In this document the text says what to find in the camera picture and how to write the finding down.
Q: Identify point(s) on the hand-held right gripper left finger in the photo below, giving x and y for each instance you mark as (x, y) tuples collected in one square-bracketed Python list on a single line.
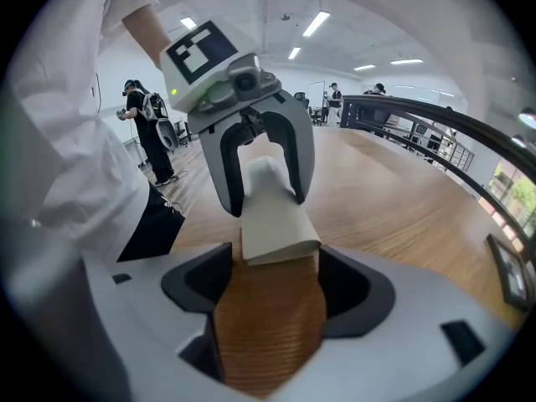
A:
[(146, 329)]

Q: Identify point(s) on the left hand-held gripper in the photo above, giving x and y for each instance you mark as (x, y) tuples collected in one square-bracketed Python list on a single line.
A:
[(197, 57)]

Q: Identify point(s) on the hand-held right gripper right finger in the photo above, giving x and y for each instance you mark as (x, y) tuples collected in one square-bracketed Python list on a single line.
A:
[(410, 350)]

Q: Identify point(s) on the white rectangular block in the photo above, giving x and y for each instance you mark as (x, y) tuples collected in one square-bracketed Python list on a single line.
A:
[(276, 224)]

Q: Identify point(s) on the person's left forearm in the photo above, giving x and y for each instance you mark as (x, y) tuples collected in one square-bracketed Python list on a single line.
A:
[(146, 32)]

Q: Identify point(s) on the whiteboard on stand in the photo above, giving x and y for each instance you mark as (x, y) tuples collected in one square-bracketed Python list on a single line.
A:
[(316, 92)]

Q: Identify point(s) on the person's black shorts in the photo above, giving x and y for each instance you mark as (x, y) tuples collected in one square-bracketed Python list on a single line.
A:
[(151, 233)]

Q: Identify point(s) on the ceiling light panel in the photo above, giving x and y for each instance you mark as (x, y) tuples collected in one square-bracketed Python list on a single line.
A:
[(316, 23), (406, 61), (188, 22), (364, 67), (294, 53)]

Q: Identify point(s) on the black framed deer picture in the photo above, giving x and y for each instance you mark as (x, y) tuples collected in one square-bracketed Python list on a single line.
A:
[(513, 274)]

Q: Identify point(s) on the person's white t-shirt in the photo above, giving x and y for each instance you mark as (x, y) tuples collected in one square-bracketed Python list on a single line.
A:
[(75, 140)]

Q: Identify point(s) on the large window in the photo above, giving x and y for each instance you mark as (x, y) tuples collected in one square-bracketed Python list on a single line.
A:
[(519, 195)]

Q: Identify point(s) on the black curved railing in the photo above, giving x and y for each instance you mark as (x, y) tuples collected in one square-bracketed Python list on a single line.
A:
[(460, 126)]

